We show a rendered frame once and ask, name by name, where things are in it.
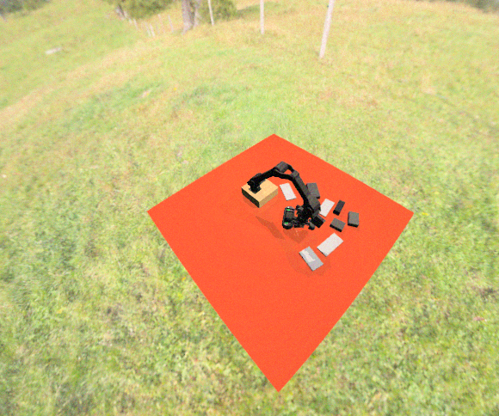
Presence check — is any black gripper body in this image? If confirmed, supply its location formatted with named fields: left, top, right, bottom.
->
left=284, top=211, right=316, bottom=231

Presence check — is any dark grey switch panel with green rocker switches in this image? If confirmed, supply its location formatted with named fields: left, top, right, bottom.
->
left=282, top=206, right=295, bottom=229

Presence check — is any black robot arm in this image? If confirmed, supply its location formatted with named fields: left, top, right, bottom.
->
left=247, top=162, right=325, bottom=229

